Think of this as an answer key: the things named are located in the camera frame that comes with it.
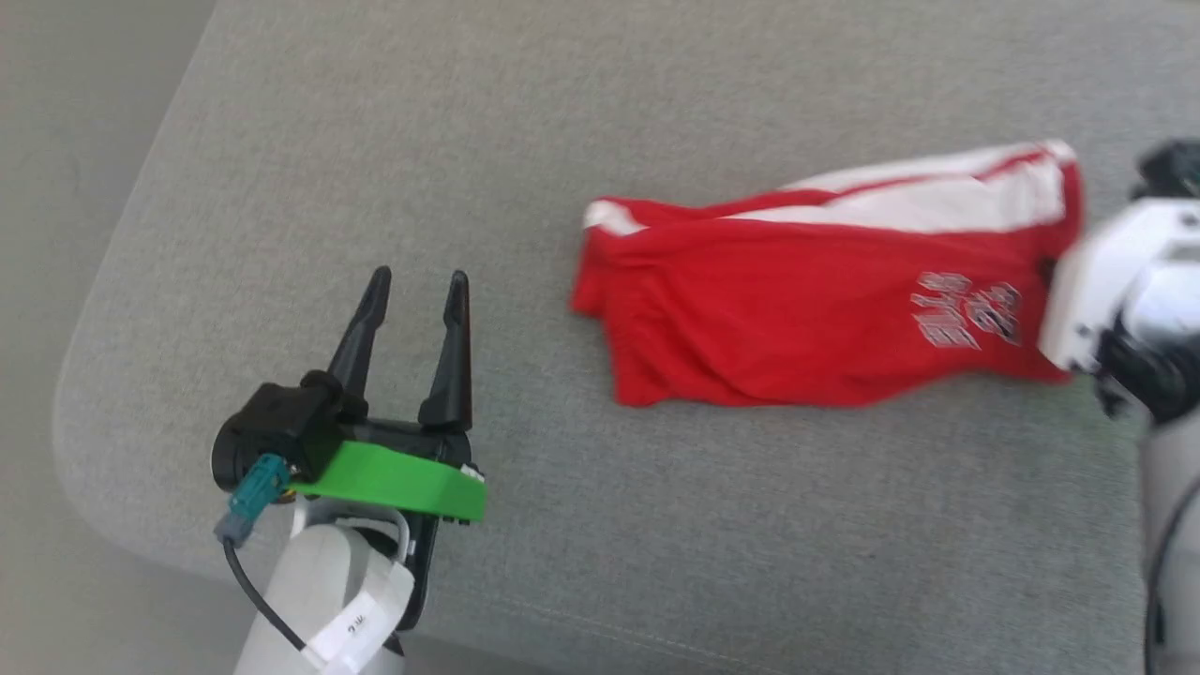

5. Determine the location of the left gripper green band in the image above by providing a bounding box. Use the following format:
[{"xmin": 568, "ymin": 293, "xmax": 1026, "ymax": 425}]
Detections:
[{"xmin": 289, "ymin": 265, "xmax": 488, "ymax": 526}]

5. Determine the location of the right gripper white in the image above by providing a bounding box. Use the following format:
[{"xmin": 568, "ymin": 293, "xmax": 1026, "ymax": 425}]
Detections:
[{"xmin": 1037, "ymin": 199, "xmax": 1200, "ymax": 378}]

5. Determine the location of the red and white garment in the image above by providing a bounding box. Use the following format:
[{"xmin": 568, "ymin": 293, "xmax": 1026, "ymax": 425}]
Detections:
[{"xmin": 570, "ymin": 139, "xmax": 1087, "ymax": 410}]

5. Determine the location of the white paper label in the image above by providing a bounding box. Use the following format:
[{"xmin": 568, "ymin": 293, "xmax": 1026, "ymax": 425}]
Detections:
[{"xmin": 302, "ymin": 548, "xmax": 415, "ymax": 674}]

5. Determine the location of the grey fabric sofa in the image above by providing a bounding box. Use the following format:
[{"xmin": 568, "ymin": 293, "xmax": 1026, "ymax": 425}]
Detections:
[{"xmin": 52, "ymin": 0, "xmax": 1200, "ymax": 675}]

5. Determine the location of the black cable teal connector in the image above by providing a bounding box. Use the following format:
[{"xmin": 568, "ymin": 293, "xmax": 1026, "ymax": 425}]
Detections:
[{"xmin": 213, "ymin": 453, "xmax": 310, "ymax": 655}]

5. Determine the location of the thin black cable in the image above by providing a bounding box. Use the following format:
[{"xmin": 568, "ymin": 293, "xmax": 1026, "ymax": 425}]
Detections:
[{"xmin": 1144, "ymin": 473, "xmax": 1200, "ymax": 675}]

